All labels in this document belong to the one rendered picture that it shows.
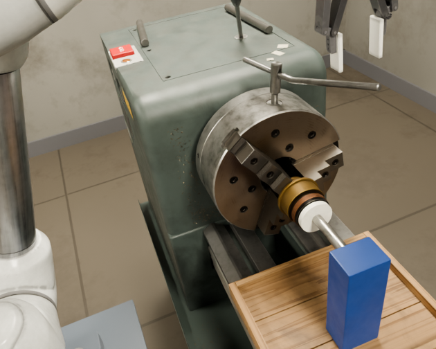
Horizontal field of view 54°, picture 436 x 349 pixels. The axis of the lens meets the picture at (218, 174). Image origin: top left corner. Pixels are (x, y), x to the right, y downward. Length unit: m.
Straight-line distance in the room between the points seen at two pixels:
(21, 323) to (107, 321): 0.38
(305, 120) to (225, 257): 0.40
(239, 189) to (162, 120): 0.23
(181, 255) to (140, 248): 1.21
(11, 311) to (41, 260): 0.15
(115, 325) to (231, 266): 0.33
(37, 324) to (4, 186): 0.25
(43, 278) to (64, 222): 1.80
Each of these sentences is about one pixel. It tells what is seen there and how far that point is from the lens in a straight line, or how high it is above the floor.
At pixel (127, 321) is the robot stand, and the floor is 0.75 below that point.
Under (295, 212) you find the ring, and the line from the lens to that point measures 0.85.
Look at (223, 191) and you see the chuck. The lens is 0.92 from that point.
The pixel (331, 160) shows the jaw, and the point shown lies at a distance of 0.96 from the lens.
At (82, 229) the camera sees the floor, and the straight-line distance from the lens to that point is 2.67.
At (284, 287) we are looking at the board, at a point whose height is 0.89.
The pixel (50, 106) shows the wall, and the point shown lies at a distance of 3.39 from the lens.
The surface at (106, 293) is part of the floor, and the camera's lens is 2.27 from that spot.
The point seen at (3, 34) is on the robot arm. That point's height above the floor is 1.53.
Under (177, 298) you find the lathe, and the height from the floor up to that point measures 0.54.
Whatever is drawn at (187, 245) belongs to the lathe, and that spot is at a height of 0.82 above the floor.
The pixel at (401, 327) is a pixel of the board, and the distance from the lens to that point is 0.96.
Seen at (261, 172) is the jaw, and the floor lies 1.15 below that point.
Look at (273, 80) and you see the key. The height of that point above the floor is 1.29.
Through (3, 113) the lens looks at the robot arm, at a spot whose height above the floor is 1.37.
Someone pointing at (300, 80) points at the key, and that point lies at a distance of 0.84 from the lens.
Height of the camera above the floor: 1.67
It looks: 37 degrees down
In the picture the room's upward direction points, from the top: 9 degrees counter-clockwise
